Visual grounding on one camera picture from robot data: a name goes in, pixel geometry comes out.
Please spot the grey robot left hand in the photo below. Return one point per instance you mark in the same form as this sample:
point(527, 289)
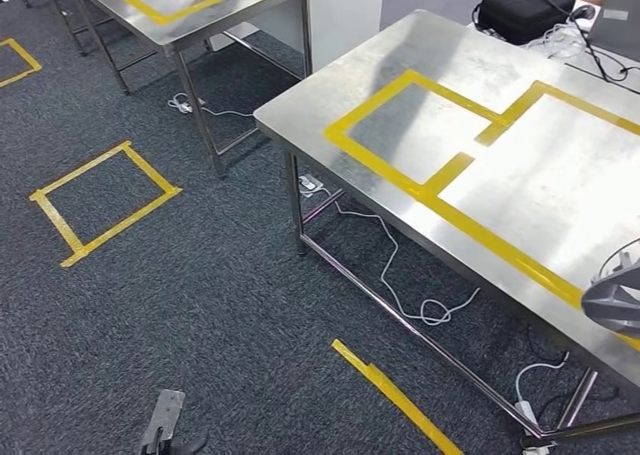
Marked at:
point(192, 446)

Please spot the silver wheel hubcap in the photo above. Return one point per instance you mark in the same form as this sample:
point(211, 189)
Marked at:
point(615, 303)

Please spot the steel workbench with tape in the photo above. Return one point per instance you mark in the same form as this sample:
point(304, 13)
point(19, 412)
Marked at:
point(300, 117)

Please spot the yellow workbench tape outline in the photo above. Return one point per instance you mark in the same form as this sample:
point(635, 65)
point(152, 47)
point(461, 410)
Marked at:
point(375, 165)

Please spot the yellow floor tape strip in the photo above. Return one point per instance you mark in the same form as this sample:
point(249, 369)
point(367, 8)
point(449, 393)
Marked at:
point(395, 394)

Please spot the yellow table tape outline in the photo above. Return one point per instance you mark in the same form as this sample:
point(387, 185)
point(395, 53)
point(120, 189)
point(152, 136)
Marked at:
point(164, 16)

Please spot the steel table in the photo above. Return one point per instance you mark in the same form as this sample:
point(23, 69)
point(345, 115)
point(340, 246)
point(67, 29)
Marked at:
point(250, 8)

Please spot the white cabinet panel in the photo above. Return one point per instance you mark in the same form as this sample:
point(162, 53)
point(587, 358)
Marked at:
point(345, 15)

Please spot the black carry bag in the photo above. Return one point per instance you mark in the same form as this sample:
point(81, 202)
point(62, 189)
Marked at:
point(525, 11)

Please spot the black computer mouse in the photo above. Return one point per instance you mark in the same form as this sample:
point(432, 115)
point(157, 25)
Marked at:
point(583, 13)

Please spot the grey laptop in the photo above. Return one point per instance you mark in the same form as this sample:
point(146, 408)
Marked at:
point(617, 28)

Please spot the dark metal table frame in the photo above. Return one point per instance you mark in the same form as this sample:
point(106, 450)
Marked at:
point(112, 61)

